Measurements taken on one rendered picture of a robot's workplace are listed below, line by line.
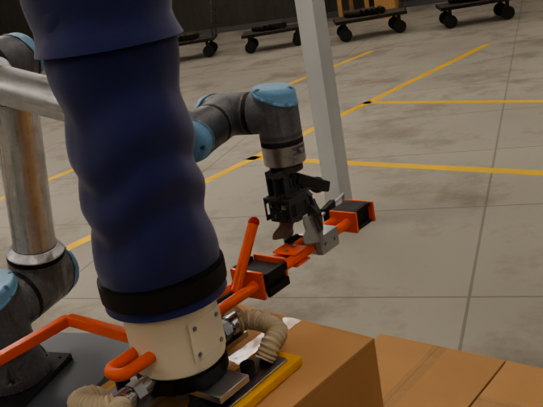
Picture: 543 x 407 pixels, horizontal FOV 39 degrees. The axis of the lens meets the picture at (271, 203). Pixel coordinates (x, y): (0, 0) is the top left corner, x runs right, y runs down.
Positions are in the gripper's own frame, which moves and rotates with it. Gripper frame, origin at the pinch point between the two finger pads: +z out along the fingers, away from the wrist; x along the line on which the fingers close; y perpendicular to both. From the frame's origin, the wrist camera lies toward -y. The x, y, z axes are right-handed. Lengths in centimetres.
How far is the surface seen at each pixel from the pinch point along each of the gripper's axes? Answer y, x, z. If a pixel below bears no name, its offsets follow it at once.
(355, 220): -14.2, 4.3, -1.0
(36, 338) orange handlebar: 55, -23, -1
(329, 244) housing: -4.2, 3.4, 0.8
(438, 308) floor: -159, -60, 107
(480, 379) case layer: -39, 20, 52
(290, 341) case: 18.5, 7.7, 12.4
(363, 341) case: 12.8, 21.6, 12.3
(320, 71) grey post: -227, -159, 9
